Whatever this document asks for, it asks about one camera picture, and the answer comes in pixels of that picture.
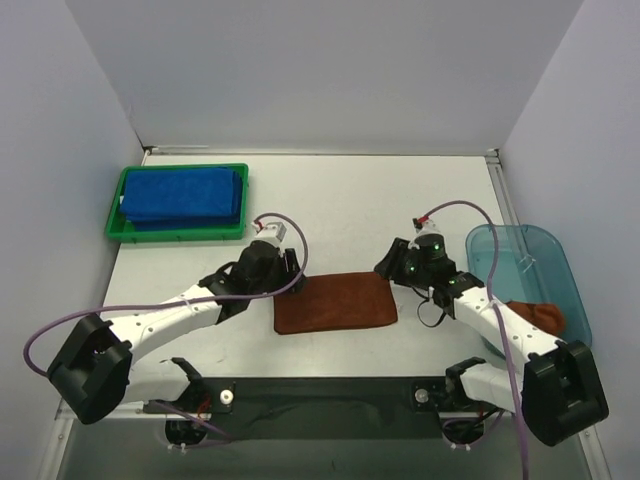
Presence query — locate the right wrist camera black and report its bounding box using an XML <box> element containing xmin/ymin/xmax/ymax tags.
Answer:
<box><xmin>409</xmin><ymin>216</ymin><xmax>447</xmax><ymax>265</ymax></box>

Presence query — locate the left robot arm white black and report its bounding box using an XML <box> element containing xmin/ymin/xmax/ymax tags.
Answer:
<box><xmin>45</xmin><ymin>240</ymin><xmax>309</xmax><ymax>425</ymax></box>

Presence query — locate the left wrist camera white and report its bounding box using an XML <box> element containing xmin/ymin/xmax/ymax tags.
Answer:
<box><xmin>253</xmin><ymin>221</ymin><xmax>287</xmax><ymax>248</ymax></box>

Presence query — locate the teal transparent plastic bin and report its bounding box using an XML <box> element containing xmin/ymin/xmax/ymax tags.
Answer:
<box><xmin>466</xmin><ymin>225</ymin><xmax>592</xmax><ymax>346</ymax></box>

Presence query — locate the rust orange towel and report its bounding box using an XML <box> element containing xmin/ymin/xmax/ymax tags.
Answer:
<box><xmin>274</xmin><ymin>272</ymin><xmax>398</xmax><ymax>335</ymax></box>
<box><xmin>507</xmin><ymin>301</ymin><xmax>566</xmax><ymax>337</ymax></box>

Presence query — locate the aluminium right side rail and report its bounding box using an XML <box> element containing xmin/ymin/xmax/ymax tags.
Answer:
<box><xmin>485</xmin><ymin>149</ymin><xmax>520</xmax><ymax>225</ymax></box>

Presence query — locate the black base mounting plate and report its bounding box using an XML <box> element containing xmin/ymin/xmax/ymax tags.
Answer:
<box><xmin>143</xmin><ymin>376</ymin><xmax>498</xmax><ymax>444</ymax></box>

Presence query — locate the aluminium front frame rail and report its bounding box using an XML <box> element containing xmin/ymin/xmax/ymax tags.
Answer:
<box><xmin>55</xmin><ymin>373</ymin><xmax>596</xmax><ymax>420</ymax></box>

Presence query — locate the green plastic tray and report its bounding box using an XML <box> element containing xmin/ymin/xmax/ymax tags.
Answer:
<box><xmin>105</xmin><ymin>163</ymin><xmax>249</xmax><ymax>243</ymax></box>

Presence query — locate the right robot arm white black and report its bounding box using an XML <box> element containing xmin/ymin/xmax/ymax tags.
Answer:
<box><xmin>374</xmin><ymin>234</ymin><xmax>609</xmax><ymax>446</ymax></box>

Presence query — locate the folded blue towel stack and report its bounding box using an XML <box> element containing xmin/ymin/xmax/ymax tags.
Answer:
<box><xmin>120</xmin><ymin>167</ymin><xmax>243</xmax><ymax>230</ymax></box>

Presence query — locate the aluminium back rail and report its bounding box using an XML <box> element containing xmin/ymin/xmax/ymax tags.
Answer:
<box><xmin>144</xmin><ymin>145</ymin><xmax>500</xmax><ymax>158</ymax></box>

